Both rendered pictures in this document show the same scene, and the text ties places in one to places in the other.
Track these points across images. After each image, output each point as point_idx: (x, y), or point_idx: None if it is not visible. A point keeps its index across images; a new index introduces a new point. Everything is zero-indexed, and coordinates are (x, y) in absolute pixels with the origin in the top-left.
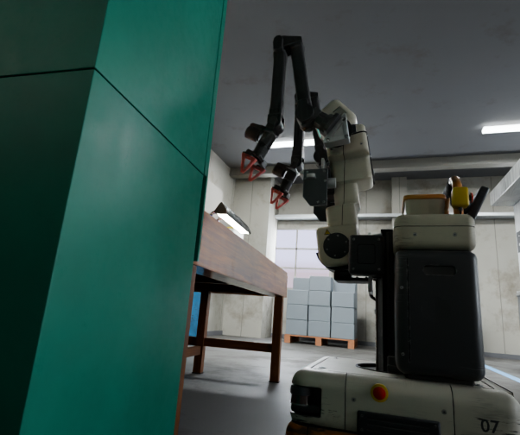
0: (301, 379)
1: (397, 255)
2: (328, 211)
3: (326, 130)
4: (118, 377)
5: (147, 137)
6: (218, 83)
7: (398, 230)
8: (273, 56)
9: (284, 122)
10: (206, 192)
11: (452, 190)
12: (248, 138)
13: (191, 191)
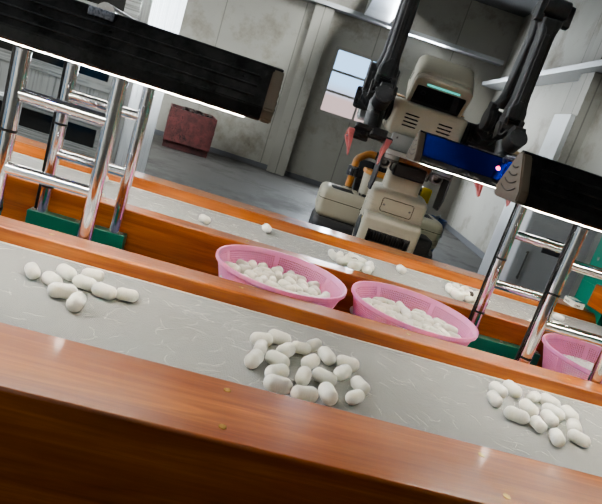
0: None
1: (431, 255)
2: (426, 210)
3: (493, 152)
4: None
5: None
6: None
7: (439, 237)
8: (558, 29)
9: (499, 118)
10: (576, 292)
11: (429, 191)
12: (515, 148)
13: None
